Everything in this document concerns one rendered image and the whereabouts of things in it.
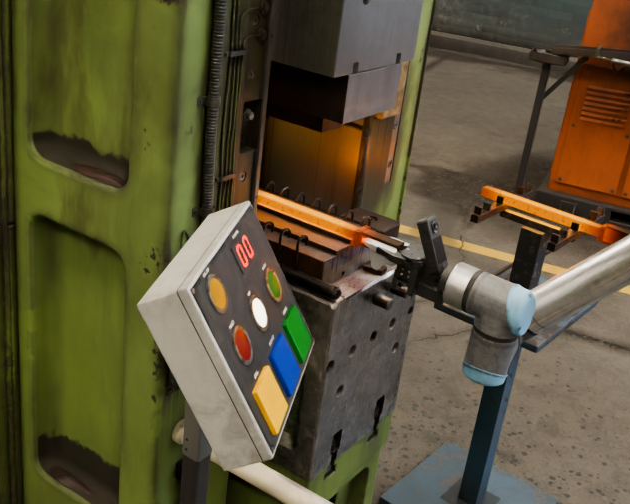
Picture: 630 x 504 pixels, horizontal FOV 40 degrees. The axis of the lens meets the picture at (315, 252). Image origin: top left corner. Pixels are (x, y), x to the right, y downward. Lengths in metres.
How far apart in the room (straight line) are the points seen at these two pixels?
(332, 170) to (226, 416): 1.04
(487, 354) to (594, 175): 3.55
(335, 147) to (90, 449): 0.91
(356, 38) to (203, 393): 0.74
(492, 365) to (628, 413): 1.73
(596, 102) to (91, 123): 3.77
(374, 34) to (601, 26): 3.47
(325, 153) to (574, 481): 1.44
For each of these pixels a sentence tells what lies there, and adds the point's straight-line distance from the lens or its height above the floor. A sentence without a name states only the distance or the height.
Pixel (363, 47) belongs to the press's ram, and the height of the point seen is 1.41.
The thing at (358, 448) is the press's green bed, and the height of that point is 0.44.
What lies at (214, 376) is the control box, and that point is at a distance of 1.20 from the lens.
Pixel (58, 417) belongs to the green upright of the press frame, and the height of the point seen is 0.48.
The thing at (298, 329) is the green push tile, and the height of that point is 1.02.
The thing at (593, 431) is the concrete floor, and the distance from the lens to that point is 3.29.
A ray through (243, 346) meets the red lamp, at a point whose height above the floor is 1.09.
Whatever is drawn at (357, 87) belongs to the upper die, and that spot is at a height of 1.34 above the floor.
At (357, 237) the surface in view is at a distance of 1.84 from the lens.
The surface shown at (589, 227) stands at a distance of 2.26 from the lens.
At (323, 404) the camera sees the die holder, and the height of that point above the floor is 0.67.
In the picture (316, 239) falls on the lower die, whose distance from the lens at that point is 1.85.
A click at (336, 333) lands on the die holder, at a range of 1.80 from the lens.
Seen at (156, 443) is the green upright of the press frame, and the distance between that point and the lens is 1.82.
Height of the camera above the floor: 1.73
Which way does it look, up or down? 25 degrees down
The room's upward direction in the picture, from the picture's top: 7 degrees clockwise
